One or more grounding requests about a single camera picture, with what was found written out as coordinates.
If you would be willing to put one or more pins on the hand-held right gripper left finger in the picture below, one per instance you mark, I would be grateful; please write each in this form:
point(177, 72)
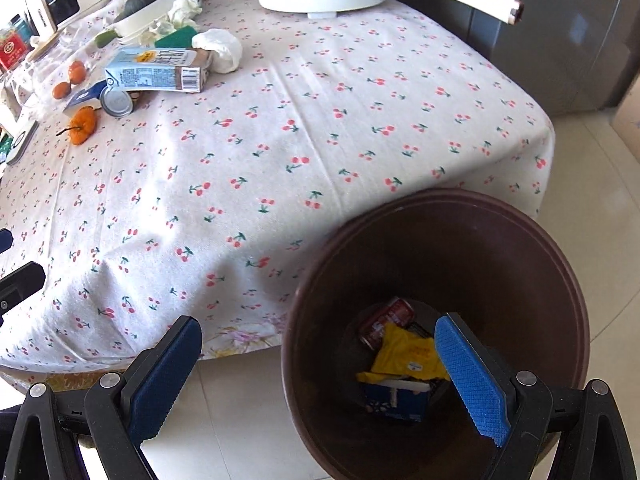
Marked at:
point(165, 380)

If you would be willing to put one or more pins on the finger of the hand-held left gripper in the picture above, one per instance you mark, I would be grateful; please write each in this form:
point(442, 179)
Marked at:
point(22, 282)
point(5, 241)

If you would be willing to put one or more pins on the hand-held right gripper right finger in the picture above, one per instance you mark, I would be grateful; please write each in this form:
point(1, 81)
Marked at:
point(470, 380)

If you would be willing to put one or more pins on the yellow wrapper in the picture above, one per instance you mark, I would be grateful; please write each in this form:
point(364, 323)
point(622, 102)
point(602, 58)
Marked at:
point(405, 352)

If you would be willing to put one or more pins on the small blue carton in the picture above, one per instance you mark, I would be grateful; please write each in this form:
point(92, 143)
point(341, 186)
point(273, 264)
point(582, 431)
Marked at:
point(395, 402)

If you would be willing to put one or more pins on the red drink can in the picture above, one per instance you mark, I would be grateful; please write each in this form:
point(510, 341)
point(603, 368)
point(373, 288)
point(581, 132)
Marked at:
point(387, 317)

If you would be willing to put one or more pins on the brown trash bin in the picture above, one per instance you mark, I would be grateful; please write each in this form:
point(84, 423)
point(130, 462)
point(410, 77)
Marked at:
point(450, 245)

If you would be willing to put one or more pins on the orange peel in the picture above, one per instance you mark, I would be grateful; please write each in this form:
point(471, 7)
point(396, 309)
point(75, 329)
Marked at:
point(82, 127)

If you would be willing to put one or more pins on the blue white box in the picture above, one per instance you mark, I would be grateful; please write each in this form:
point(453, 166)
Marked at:
point(82, 95)

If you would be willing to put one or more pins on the silver can lid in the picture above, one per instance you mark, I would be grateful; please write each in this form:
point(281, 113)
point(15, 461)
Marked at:
point(116, 102)

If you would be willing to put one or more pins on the light blue milk carton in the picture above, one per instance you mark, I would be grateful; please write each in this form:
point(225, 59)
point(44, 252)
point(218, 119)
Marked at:
point(155, 67)

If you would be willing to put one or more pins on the green yellow sponge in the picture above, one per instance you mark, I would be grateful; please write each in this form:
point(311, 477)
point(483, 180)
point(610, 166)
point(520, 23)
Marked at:
point(175, 37)

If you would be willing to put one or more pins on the white tissue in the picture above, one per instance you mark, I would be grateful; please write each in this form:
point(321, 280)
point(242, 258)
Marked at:
point(220, 50)

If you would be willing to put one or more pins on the floral under tablecloth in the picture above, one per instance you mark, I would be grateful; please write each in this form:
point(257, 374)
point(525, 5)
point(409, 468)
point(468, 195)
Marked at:
point(240, 340)

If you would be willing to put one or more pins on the small white device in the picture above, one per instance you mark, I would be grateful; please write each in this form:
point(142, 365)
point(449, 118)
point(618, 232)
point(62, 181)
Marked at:
point(22, 142)

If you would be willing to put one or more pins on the tangerine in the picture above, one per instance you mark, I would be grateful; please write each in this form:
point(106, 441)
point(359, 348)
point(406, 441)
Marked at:
point(76, 71)
point(61, 91)

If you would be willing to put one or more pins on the person's dark clothing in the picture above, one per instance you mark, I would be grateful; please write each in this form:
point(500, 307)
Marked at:
point(10, 445)

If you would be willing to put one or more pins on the red label jar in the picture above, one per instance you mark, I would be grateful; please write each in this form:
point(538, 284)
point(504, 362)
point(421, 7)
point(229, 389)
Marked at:
point(12, 50)

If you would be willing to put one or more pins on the glass spice jar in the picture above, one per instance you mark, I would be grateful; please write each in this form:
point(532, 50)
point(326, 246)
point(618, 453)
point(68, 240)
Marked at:
point(17, 24)

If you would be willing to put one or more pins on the stack of white plates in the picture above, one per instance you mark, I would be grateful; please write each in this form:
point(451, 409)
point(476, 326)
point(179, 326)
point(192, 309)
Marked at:
point(132, 34)

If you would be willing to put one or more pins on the white bowl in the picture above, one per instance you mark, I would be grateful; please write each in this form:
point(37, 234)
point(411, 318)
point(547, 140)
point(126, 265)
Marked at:
point(150, 15)

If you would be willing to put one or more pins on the cherry print tablecloth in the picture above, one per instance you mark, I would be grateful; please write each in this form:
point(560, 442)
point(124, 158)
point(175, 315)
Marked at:
point(300, 135)

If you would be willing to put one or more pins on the crumpled cream paper towel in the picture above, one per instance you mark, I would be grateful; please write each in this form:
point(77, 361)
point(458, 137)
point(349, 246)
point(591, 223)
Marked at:
point(185, 10)

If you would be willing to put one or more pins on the cardboard box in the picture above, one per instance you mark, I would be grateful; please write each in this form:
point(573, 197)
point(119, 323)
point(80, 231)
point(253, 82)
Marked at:
point(629, 125)

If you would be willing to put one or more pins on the grey refrigerator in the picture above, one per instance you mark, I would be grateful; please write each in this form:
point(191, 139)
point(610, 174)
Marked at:
point(550, 25)

